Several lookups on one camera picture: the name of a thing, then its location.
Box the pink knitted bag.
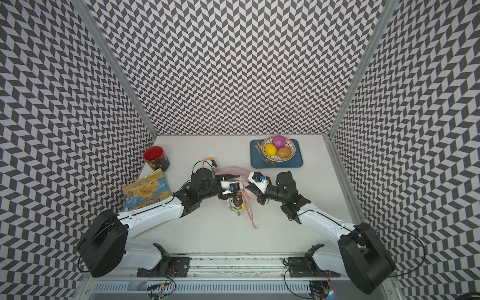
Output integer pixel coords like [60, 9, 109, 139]
[214, 166, 258, 230]

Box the chips bag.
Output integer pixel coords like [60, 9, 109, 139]
[122, 169, 172, 211]

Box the patterned bowl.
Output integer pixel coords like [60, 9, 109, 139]
[259, 135, 297, 163]

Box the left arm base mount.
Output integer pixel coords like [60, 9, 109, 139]
[137, 243, 192, 279]

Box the brown potato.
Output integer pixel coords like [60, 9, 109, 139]
[277, 147, 292, 160]

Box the purple fruit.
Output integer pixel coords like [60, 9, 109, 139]
[271, 136, 286, 150]

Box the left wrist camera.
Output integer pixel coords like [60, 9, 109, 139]
[220, 181, 243, 195]

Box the grey yellow plush keychain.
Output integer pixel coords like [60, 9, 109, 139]
[227, 193, 246, 216]

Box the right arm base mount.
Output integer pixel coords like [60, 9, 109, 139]
[283, 244, 345, 278]

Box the red black cup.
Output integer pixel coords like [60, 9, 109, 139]
[143, 146, 171, 172]

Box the teal tray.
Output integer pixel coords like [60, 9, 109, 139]
[249, 137, 304, 169]

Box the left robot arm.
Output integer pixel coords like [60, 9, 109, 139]
[77, 168, 244, 278]

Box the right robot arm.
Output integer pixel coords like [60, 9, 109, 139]
[247, 171, 396, 295]

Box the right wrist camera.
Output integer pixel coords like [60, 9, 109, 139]
[247, 172, 271, 195]

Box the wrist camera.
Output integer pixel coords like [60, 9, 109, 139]
[247, 172, 271, 195]
[220, 181, 243, 195]

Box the gold spoon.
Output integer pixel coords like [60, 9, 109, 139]
[256, 142, 276, 167]

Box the aluminium front rail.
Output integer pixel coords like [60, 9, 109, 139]
[76, 250, 350, 281]

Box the yellow lemon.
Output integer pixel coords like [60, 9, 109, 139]
[264, 144, 278, 157]

